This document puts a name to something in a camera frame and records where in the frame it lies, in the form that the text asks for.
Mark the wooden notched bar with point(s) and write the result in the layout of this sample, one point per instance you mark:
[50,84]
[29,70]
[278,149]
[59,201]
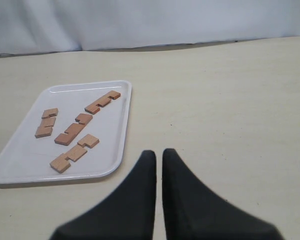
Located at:
[101,102]
[48,120]
[73,130]
[62,162]

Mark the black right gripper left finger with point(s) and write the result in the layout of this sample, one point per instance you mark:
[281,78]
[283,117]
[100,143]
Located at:
[128,213]

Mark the light blue backdrop curtain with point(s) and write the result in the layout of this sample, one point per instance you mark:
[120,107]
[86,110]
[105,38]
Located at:
[45,26]

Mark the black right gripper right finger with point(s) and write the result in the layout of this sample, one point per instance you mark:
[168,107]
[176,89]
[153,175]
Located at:
[194,212]

